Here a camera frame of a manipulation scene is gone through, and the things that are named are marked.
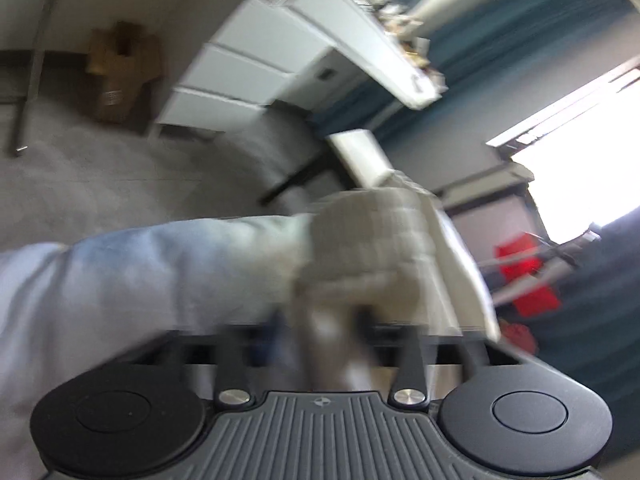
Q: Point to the teal right curtain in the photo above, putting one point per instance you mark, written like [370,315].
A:
[594,336]

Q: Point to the pink blue bed sheet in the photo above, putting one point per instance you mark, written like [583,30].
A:
[67,308]

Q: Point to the white radiator cover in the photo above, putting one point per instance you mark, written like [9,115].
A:
[492,208]

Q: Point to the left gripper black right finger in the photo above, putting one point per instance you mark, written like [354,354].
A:
[411,352]

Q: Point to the teal curtain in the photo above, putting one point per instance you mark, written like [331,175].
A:
[594,336]
[489,40]

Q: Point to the brown cardboard box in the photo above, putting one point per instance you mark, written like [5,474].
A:
[125,58]

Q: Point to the red garment on stand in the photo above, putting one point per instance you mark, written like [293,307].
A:
[540,301]

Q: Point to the grey metal pole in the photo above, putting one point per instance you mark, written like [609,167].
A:
[24,102]

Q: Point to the white vanity desk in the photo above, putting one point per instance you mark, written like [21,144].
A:
[228,60]

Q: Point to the black white folding chair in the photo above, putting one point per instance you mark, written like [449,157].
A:
[354,157]

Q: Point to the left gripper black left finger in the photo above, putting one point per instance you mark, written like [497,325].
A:
[235,365]

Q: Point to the cream white sweatpants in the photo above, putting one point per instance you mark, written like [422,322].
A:
[393,249]

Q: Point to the teal left curtain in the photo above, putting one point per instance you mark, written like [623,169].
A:
[489,40]

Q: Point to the window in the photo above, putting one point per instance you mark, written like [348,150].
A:
[583,151]

